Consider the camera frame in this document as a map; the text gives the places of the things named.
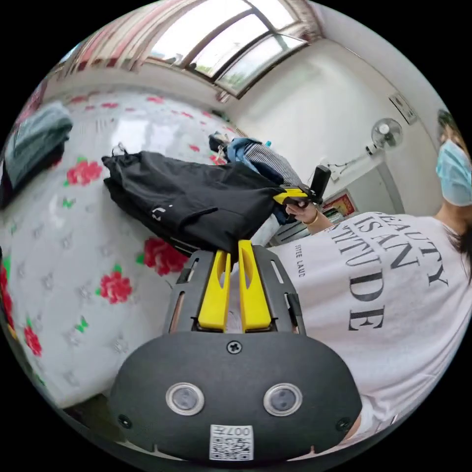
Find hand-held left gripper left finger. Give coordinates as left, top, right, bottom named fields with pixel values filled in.
left=197, top=249, right=232, bottom=333

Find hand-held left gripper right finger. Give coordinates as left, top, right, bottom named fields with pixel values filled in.
left=237, top=239, right=273, bottom=333

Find black long pants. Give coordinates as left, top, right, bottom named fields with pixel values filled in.
left=101, top=149, right=288, bottom=256

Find person's right forearm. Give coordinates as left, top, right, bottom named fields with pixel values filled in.
left=302, top=210, right=334, bottom=236

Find person's right hand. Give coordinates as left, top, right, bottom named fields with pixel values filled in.
left=286, top=202, right=319, bottom=224

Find grey cupboard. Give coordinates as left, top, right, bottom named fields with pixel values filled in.
left=271, top=160, right=405, bottom=248

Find person's body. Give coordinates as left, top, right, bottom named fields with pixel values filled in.
left=265, top=109, right=472, bottom=449

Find window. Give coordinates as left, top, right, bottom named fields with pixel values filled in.
left=146, top=0, right=310, bottom=99

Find pile of folded grey clothes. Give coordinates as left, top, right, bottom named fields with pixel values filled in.
left=1, top=102, right=74, bottom=207

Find pink striped curtain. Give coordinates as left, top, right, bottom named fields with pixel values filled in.
left=60, top=0, right=207, bottom=73

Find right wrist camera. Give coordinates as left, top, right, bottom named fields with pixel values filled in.
left=310, top=165, right=331, bottom=203

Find white wall fan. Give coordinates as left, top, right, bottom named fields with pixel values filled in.
left=364, top=117, right=403, bottom=157

